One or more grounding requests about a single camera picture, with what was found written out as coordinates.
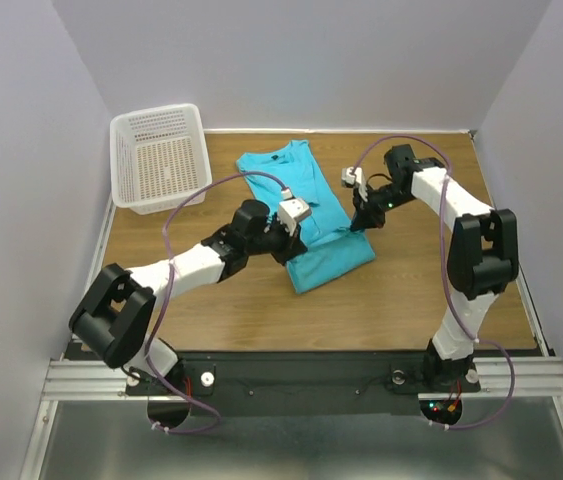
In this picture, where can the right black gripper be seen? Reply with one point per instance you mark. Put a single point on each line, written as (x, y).
(364, 214)

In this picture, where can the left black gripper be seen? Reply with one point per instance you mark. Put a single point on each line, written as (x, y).
(292, 245)

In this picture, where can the turquoise t-shirt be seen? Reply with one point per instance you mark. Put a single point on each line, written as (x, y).
(333, 250)

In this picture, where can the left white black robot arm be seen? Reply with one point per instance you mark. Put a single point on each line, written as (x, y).
(113, 317)

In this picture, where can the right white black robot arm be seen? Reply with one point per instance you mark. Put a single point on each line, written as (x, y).
(478, 250)

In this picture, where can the white perforated plastic basket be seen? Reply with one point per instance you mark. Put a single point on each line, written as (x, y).
(158, 157)

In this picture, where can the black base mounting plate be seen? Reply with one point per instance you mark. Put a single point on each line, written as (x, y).
(306, 383)

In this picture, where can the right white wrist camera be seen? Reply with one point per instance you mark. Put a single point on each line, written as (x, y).
(354, 178)

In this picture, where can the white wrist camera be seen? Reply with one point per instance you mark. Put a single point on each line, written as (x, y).
(292, 212)
(354, 178)

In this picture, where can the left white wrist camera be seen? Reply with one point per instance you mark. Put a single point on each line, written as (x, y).
(292, 212)

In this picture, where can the aluminium extrusion frame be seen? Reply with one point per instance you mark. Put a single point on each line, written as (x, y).
(90, 380)

